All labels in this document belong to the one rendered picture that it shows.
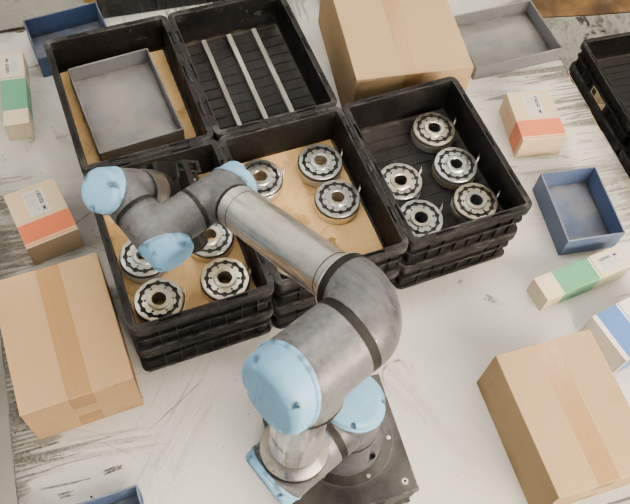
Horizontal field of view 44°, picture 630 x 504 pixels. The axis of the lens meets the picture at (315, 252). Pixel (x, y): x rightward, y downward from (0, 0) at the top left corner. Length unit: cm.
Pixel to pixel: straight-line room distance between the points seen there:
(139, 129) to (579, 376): 113
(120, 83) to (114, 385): 79
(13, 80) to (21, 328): 76
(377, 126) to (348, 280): 96
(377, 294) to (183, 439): 80
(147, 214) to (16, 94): 96
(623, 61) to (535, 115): 105
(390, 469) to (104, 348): 61
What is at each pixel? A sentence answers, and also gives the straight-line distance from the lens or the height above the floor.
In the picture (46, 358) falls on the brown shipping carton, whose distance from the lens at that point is 164.
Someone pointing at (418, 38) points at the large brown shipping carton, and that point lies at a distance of 207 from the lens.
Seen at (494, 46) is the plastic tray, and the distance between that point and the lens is 239.
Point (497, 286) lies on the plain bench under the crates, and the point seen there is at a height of 70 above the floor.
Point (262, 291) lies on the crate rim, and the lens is 157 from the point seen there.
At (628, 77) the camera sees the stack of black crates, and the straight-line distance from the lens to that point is 311.
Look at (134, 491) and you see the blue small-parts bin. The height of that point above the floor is 74.
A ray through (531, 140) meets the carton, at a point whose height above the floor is 77.
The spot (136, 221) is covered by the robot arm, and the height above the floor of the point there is 128.
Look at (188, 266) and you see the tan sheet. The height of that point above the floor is 83.
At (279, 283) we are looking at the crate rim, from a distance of 158.
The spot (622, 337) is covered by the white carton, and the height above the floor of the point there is 79.
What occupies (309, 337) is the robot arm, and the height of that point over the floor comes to 145.
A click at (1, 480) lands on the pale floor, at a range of 251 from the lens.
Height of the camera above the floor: 234
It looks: 60 degrees down
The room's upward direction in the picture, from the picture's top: 8 degrees clockwise
